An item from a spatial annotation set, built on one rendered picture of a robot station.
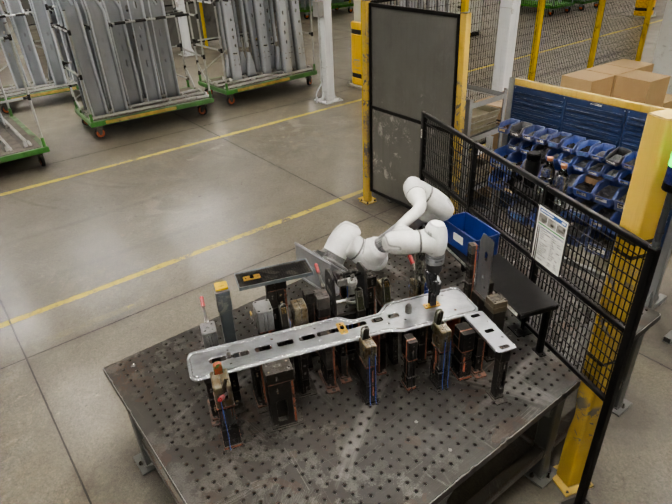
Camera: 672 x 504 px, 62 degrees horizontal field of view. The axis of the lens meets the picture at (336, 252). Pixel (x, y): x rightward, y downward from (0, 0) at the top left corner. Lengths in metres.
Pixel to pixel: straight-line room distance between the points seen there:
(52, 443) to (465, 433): 2.48
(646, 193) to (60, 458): 3.33
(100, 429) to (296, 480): 1.75
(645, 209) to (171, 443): 2.17
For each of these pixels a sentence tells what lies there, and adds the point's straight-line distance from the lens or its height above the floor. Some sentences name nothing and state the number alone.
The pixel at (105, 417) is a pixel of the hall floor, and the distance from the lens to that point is 3.93.
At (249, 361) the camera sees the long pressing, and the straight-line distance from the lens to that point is 2.50.
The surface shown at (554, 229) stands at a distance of 2.76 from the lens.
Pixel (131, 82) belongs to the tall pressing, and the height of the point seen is 0.62.
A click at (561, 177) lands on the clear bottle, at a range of 2.79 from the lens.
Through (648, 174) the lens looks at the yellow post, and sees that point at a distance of 2.37.
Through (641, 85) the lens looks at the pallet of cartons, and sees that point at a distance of 6.96.
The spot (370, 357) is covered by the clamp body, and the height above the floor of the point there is 0.99.
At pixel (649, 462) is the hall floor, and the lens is 3.71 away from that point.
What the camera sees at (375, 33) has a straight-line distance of 5.43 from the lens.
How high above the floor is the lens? 2.64
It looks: 31 degrees down
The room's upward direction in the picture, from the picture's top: 3 degrees counter-clockwise
